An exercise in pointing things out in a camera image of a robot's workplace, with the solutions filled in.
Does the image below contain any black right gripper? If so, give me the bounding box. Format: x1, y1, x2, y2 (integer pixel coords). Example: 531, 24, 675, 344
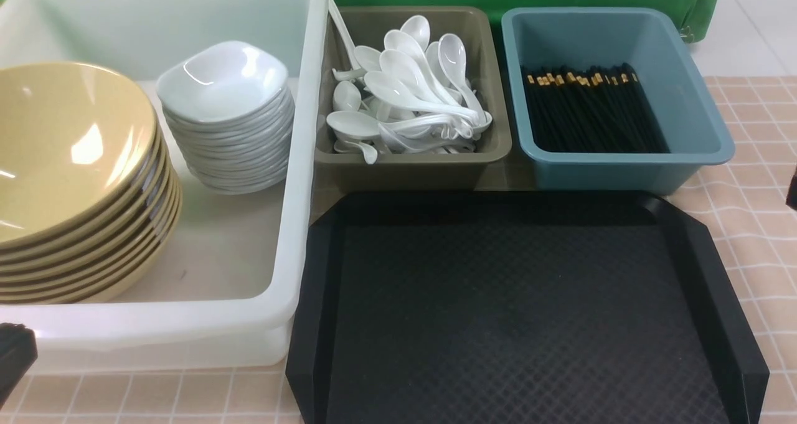
786, 171, 797, 211

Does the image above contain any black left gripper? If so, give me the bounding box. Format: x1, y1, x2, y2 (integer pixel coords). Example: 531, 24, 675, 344
0, 324, 38, 406

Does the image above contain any yellow noodle bowl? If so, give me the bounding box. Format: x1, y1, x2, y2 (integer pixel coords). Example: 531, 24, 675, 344
1, 61, 157, 248

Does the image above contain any white square sauce dish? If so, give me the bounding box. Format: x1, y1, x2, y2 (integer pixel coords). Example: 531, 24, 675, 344
156, 40, 290, 123

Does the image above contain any beige checkered tablecloth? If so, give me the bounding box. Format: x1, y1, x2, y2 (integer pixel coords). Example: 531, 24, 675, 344
2, 76, 795, 423

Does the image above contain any stack of yellow bowls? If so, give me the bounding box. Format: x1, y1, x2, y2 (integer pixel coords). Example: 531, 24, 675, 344
0, 131, 183, 305

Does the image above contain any large white plastic tub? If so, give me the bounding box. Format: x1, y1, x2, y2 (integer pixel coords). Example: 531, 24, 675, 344
1, 0, 328, 375

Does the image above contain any bundle of black chopsticks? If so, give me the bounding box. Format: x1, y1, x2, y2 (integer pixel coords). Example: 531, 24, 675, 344
521, 63, 670, 154

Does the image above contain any black plastic serving tray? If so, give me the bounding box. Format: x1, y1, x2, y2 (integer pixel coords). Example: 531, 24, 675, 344
285, 191, 770, 423

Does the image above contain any teal plastic bin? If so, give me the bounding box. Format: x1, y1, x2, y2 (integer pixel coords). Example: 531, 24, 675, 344
501, 7, 735, 194

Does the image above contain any stack of white dishes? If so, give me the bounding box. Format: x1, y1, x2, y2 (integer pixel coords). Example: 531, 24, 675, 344
161, 87, 296, 195

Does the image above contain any olive brown plastic bin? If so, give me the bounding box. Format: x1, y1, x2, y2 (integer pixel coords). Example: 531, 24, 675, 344
315, 5, 512, 192

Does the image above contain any pile of white spoons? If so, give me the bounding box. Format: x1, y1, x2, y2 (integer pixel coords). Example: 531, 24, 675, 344
326, 0, 493, 165

